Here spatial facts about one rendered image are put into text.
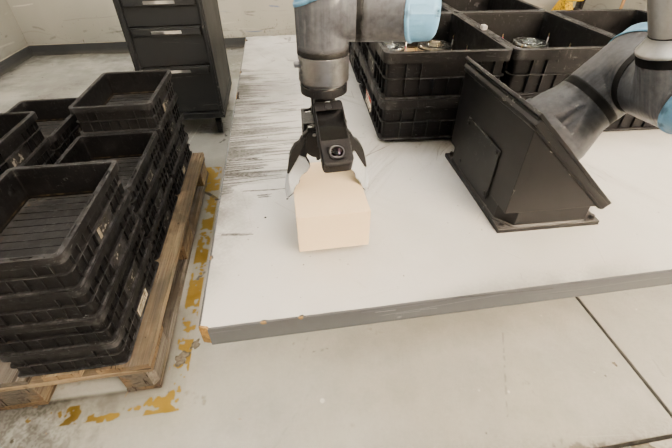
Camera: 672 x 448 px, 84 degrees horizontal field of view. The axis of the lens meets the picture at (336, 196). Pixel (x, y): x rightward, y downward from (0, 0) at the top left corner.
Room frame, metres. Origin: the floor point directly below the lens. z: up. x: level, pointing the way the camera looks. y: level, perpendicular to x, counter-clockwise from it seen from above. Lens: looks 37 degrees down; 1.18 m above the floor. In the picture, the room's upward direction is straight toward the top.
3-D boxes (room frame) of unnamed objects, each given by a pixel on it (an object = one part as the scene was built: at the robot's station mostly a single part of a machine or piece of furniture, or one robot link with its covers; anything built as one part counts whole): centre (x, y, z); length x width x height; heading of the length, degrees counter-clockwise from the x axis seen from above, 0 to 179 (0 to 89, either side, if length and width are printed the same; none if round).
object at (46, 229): (0.73, 0.76, 0.37); 0.40 x 0.30 x 0.45; 8
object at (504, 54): (1.06, -0.24, 0.92); 0.40 x 0.30 x 0.02; 5
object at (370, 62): (1.06, -0.24, 0.87); 0.40 x 0.30 x 0.11; 5
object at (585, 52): (1.08, -0.54, 0.92); 0.40 x 0.30 x 0.02; 5
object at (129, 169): (1.12, 0.83, 0.31); 0.40 x 0.30 x 0.34; 8
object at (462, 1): (1.48, -0.50, 0.87); 0.40 x 0.30 x 0.11; 5
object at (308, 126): (0.56, 0.02, 0.91); 0.09 x 0.08 x 0.12; 8
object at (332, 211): (0.53, 0.01, 0.76); 0.16 x 0.12 x 0.07; 9
